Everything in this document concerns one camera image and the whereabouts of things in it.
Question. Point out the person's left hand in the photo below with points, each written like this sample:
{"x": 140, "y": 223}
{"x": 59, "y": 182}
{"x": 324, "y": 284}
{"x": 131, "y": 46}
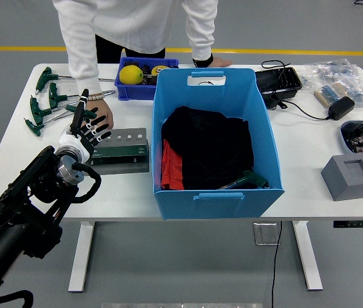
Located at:
{"x": 221, "y": 62}

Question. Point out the person's right hand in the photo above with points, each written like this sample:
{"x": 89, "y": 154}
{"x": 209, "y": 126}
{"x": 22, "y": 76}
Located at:
{"x": 104, "y": 107}

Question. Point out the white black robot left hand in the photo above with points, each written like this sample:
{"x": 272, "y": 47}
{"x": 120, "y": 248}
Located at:
{"x": 73, "y": 141}

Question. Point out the green grey hex key stand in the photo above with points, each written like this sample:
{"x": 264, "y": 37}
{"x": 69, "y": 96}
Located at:
{"x": 126, "y": 150}

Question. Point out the person's right forearm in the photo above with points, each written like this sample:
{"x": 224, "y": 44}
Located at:
{"x": 81, "y": 70}

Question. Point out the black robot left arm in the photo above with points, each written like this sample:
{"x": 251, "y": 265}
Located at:
{"x": 7, "y": 237}

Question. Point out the person's left forearm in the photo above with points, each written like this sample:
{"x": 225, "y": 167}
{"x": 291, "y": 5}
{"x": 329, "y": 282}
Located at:
{"x": 200, "y": 35}

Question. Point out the large blue plastic box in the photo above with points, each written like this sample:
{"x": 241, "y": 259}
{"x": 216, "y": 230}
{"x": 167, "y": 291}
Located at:
{"x": 213, "y": 205}

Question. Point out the grey cube box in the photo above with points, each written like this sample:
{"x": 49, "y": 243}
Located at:
{"x": 348, "y": 189}

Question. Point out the black wristband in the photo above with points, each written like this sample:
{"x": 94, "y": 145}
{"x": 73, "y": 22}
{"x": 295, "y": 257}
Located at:
{"x": 203, "y": 61}

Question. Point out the small blue parts bin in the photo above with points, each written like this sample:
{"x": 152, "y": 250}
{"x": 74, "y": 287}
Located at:
{"x": 133, "y": 93}

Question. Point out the yellow lemon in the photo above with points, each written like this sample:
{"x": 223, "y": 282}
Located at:
{"x": 131, "y": 74}

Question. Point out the dark small parts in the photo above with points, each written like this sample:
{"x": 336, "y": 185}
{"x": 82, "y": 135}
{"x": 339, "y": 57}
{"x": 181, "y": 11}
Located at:
{"x": 146, "y": 68}

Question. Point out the black plastic tray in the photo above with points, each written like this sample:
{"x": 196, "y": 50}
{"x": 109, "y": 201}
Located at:
{"x": 277, "y": 83}

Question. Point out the yellow tape measure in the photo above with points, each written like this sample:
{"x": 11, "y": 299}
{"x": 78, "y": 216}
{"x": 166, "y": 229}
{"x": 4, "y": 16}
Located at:
{"x": 160, "y": 69}

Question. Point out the black cloth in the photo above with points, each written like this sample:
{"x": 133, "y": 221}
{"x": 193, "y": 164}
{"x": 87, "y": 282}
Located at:
{"x": 213, "y": 144}

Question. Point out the red cloth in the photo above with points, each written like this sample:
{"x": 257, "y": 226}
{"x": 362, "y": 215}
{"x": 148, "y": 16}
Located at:
{"x": 172, "y": 167}

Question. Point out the person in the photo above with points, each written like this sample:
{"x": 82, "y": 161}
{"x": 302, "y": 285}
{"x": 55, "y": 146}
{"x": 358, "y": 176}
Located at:
{"x": 136, "y": 22}

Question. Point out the taped resistor strip bundle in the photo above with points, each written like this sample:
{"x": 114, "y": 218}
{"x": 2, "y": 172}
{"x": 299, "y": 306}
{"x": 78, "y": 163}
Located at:
{"x": 327, "y": 94}

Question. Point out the white table leg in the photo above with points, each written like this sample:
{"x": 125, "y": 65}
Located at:
{"x": 306, "y": 256}
{"x": 81, "y": 256}

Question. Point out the clear bags of components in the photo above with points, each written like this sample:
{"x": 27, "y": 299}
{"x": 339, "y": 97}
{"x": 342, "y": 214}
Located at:
{"x": 338, "y": 73}

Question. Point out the black power adapter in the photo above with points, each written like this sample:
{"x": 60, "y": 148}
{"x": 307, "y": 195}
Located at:
{"x": 341, "y": 107}

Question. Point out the metal floor socket cover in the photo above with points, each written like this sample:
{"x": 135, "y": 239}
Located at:
{"x": 264, "y": 234}

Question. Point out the black table control panel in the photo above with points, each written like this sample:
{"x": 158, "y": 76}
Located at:
{"x": 358, "y": 224}

